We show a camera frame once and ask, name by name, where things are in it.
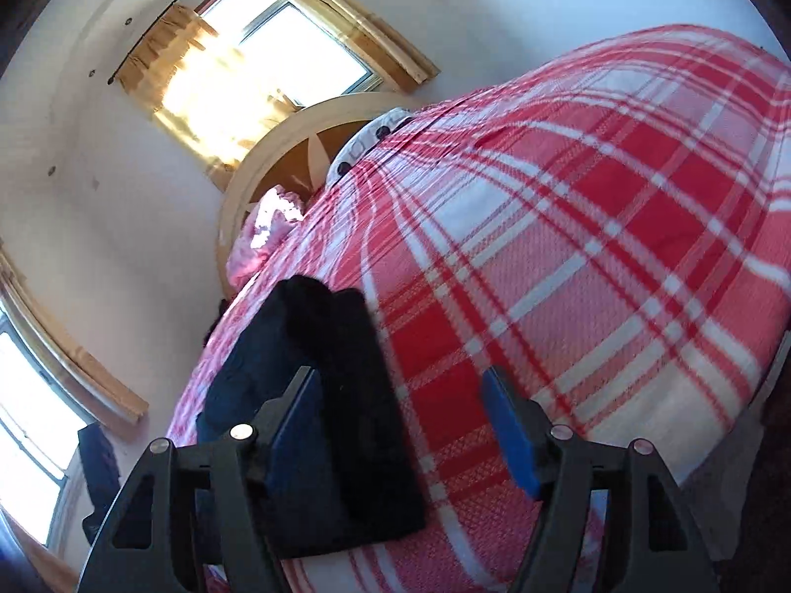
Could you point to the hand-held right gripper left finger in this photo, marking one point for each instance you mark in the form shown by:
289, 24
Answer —
296, 426

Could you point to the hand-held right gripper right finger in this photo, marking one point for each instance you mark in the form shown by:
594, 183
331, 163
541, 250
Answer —
510, 432

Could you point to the black pants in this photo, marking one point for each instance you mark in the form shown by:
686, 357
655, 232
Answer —
346, 352

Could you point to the pink pillow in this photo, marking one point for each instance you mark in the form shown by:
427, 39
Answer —
259, 228

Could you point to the dark blue cloth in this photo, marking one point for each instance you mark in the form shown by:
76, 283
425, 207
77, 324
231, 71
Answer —
99, 475

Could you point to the red plaid blanket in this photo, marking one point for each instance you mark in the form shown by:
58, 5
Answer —
587, 228

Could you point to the side window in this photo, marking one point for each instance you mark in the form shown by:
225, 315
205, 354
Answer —
25, 395

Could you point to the cream wooden headboard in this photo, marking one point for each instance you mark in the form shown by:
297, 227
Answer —
272, 142

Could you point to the white patterned pillow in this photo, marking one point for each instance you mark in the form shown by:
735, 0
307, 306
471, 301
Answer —
364, 142

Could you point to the yellow curtain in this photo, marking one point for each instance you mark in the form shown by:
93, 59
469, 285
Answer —
191, 105
371, 31

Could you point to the bright window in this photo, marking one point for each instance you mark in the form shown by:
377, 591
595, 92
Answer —
296, 37

